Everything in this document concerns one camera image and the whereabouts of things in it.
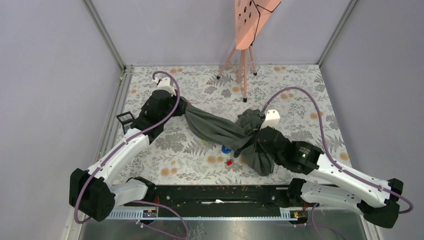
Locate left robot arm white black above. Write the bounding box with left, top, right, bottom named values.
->
left=69, top=90, right=189, bottom=224

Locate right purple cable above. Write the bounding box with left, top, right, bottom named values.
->
left=260, top=86, right=415, bottom=215

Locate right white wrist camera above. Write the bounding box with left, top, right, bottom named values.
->
left=260, top=109, right=280, bottom=130

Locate blue D-shaped toy block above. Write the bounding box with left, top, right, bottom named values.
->
left=221, top=145, right=232, bottom=154

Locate purple cable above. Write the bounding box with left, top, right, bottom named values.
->
left=260, top=86, right=415, bottom=215
left=73, top=70, right=181, bottom=225

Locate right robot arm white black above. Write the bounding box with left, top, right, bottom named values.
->
left=254, top=127, right=403, bottom=229

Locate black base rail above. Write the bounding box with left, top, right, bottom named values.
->
left=126, top=185, right=313, bottom=218

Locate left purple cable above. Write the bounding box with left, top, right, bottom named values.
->
left=73, top=70, right=181, bottom=225

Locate pink music stand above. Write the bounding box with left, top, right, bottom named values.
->
left=216, top=0, right=281, bottom=103

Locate dark grey t-shirt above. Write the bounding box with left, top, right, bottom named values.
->
left=185, top=104, right=275, bottom=176

